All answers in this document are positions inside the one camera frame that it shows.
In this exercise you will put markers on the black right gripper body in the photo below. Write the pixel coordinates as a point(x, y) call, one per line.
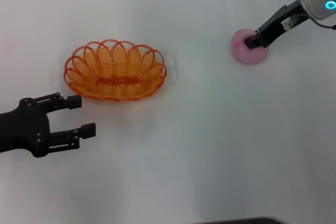
point(291, 14)

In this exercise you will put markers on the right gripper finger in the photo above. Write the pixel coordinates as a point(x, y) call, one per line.
point(253, 41)
point(273, 17)

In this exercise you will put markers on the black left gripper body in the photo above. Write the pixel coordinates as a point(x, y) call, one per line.
point(26, 127)

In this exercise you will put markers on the clear plug connector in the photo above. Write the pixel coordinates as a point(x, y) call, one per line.
point(288, 20)

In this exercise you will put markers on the black robot chest cover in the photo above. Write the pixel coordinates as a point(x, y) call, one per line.
point(244, 221)

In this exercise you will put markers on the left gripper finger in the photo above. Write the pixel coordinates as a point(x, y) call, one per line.
point(74, 102)
point(88, 130)

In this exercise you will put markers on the pink soft toy peach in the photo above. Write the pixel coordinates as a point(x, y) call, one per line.
point(246, 56)

